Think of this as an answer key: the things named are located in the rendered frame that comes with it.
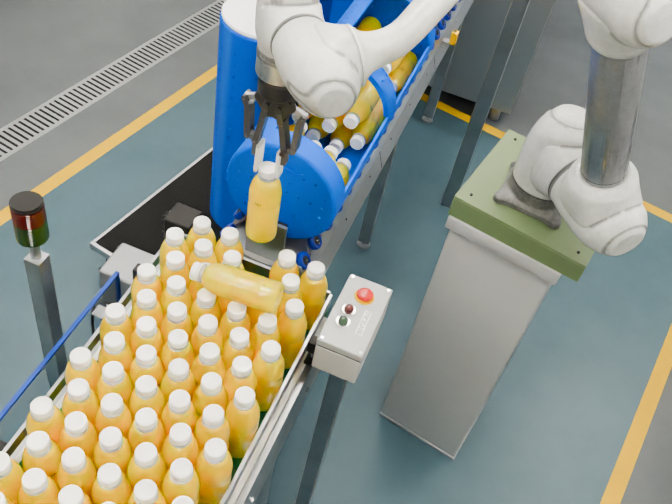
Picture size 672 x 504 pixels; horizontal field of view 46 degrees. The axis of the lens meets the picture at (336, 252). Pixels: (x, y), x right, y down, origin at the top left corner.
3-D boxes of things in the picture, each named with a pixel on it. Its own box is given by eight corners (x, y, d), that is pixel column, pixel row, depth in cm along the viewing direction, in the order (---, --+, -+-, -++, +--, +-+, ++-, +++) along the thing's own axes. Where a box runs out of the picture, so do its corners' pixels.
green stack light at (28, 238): (56, 232, 159) (53, 215, 156) (36, 252, 155) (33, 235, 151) (28, 220, 160) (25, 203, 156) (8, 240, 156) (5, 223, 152)
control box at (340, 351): (384, 317, 178) (393, 288, 171) (354, 384, 165) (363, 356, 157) (343, 301, 180) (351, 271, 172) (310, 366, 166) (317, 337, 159)
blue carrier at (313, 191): (419, 81, 255) (449, 5, 234) (320, 257, 196) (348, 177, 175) (339, 46, 257) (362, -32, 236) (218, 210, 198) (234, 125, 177)
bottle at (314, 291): (285, 323, 186) (294, 273, 172) (299, 304, 190) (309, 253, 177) (311, 337, 184) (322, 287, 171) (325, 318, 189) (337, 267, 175)
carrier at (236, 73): (206, 232, 303) (279, 240, 306) (215, 36, 239) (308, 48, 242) (213, 182, 322) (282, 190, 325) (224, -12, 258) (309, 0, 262)
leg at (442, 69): (434, 119, 400) (468, 9, 354) (430, 125, 396) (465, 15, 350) (423, 115, 401) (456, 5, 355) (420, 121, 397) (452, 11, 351)
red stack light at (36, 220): (53, 214, 156) (51, 200, 153) (33, 235, 151) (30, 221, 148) (25, 203, 156) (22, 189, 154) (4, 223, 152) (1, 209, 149)
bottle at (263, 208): (253, 218, 175) (260, 155, 162) (281, 230, 174) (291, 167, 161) (238, 238, 171) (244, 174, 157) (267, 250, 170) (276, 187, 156)
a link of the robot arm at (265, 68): (269, 27, 141) (266, 55, 146) (247, 51, 135) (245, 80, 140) (315, 43, 140) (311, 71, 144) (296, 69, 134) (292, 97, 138)
